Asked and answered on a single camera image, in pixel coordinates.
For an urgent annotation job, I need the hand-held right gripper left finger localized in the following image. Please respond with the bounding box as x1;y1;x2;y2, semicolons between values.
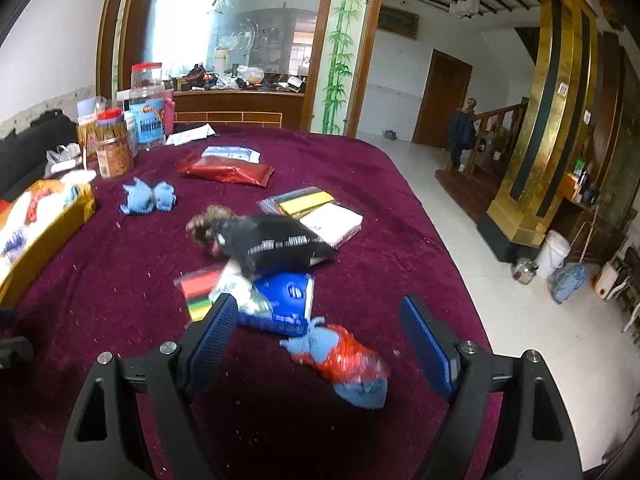
57;292;240;480

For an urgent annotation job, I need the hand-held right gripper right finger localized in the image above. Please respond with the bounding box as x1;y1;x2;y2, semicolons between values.
401;295;583;480

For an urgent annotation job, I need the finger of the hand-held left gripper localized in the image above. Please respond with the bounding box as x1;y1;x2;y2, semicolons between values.
0;305;35;368

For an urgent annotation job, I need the packet of coloured sheets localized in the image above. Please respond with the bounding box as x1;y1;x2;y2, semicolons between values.
257;186;337;221
174;269;226;323

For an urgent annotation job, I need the lemon print tissue pack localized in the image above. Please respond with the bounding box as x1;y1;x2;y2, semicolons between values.
209;257;271;316

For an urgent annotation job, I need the white and blue tissue pack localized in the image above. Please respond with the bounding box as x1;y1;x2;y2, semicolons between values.
235;272;316;337

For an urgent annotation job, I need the black snack bag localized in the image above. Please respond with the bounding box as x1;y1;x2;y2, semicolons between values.
209;214;338;278

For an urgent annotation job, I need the brown knitted hat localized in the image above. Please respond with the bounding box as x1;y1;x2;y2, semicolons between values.
186;204;246;261

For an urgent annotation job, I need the yellow cardboard box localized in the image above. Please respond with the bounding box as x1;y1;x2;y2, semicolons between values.
0;178;97;308

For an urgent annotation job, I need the pink packet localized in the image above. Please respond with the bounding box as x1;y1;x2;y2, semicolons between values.
299;204;364;251

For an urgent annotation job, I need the maroon velvet tablecloth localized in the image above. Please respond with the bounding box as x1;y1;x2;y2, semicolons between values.
0;122;503;480

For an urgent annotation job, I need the blue plastic bag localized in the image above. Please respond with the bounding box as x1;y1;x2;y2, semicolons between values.
547;262;587;305

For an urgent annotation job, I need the white bucket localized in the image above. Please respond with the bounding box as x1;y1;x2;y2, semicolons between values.
535;230;572;281

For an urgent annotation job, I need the red foil packet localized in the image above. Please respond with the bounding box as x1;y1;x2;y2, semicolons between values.
177;152;275;188

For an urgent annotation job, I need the white and blue packet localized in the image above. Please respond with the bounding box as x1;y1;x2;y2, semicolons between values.
201;146;262;163

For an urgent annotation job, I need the white plastic jug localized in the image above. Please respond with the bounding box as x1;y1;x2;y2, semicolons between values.
594;260;621;302

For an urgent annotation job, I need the white plastic bag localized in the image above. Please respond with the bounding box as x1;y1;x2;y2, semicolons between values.
45;143;83;176

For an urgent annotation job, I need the small brown label jar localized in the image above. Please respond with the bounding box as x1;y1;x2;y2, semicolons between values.
95;135;135;179

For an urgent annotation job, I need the white chair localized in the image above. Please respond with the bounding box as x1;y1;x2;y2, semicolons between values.
612;245;640;333

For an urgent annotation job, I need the wooden side cabinet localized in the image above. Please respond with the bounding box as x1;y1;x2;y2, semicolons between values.
552;157;631;266

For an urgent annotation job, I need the black suitcase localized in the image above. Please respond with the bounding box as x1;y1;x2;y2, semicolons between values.
0;108;81;201

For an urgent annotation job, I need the golden pillar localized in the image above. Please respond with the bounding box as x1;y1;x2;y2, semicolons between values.
477;0;601;263

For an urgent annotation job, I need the blue label jar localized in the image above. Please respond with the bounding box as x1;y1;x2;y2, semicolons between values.
127;92;168;151

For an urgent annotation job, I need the pink bottle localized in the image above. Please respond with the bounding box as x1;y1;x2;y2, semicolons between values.
162;87;177;128

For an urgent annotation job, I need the wooden staircase railing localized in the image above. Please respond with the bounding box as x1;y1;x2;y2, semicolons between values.
435;97;531;221

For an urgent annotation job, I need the brown label jar red lid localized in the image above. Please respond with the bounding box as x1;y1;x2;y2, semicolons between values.
95;108;128;143

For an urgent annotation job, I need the brown wooden door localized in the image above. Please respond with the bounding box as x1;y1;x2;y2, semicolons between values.
412;49;473;150

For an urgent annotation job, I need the tall clear jar red lid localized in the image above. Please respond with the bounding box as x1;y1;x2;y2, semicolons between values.
131;62;165;101

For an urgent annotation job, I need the bamboo painted panel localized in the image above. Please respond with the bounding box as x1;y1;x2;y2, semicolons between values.
310;0;381;136

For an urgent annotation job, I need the ceiling lamp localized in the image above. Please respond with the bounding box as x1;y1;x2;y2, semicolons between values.
447;0;482;20

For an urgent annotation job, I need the dark coat on post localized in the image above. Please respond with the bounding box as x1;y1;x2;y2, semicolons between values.
446;96;478;176

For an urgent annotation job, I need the framed wall plaque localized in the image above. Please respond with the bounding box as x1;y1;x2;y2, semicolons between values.
376;5;421;40

